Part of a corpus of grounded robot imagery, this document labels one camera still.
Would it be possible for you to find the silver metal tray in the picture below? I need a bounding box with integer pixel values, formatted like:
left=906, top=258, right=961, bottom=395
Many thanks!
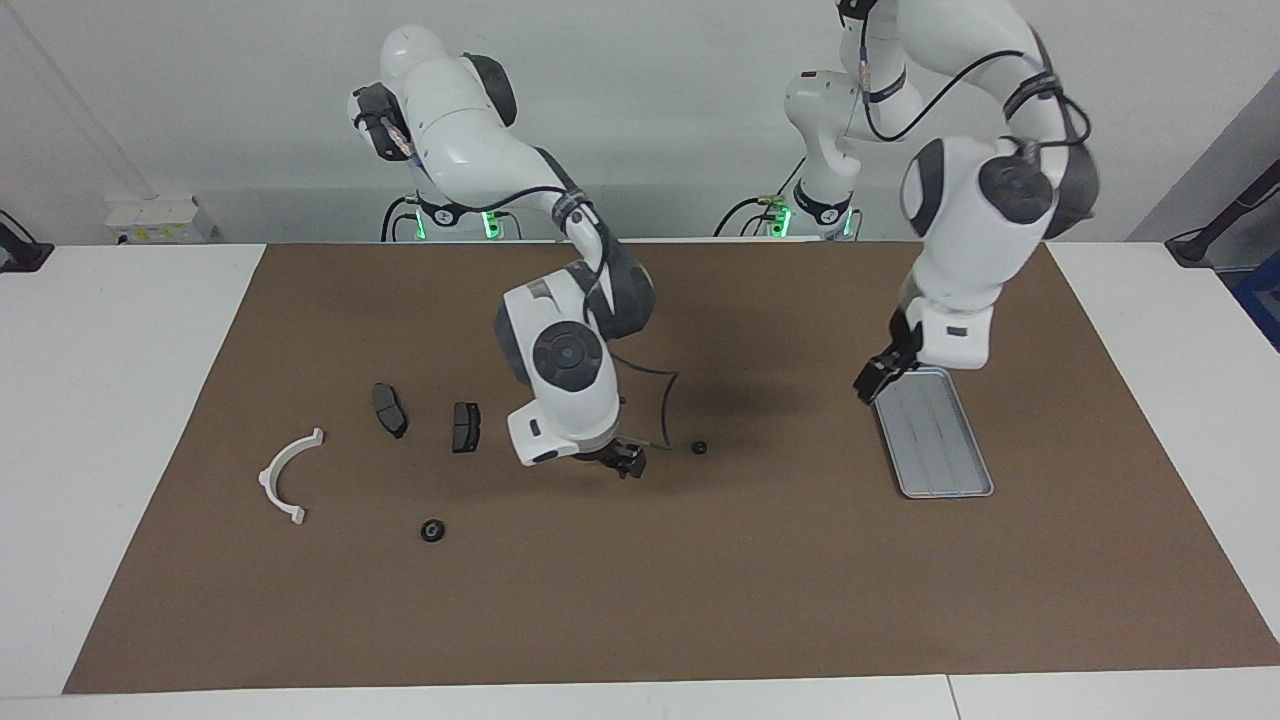
left=872, top=367, right=995, bottom=499

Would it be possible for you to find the brown table mat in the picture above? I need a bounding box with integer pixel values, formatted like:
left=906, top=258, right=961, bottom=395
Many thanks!
left=62, top=240, right=1280, bottom=694

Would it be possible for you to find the blue crate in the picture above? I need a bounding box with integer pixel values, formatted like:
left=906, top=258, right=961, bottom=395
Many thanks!
left=1232, top=255, right=1280, bottom=351

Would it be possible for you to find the white power box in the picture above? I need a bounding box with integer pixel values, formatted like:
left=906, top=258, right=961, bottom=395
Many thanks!
left=105, top=195, right=216, bottom=244

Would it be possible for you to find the black table clamp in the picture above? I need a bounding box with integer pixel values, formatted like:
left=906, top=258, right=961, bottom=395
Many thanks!
left=0, top=210, right=54, bottom=273

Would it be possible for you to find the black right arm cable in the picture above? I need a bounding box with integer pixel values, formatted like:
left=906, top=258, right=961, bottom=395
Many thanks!
left=605, top=350, right=682, bottom=448

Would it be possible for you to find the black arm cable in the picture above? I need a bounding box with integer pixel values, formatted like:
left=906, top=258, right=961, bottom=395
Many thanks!
left=840, top=0, right=1093, bottom=146
left=605, top=350, right=682, bottom=448

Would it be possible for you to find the black left base cable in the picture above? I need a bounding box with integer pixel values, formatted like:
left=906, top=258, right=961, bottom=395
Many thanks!
left=713, top=150, right=811, bottom=238

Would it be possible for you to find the black base cable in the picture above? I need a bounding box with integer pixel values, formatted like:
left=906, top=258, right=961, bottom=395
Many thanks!
left=380, top=195, right=423, bottom=242
left=713, top=150, right=811, bottom=238

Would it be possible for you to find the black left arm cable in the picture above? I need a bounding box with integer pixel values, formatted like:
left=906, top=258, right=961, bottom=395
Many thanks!
left=840, top=0, right=1093, bottom=146

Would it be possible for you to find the black right base cable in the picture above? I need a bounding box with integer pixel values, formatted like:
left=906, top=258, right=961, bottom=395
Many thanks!
left=380, top=195, right=423, bottom=242

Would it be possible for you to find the white curved plastic bracket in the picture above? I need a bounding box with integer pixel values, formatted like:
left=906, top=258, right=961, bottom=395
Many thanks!
left=258, top=428, right=325, bottom=526

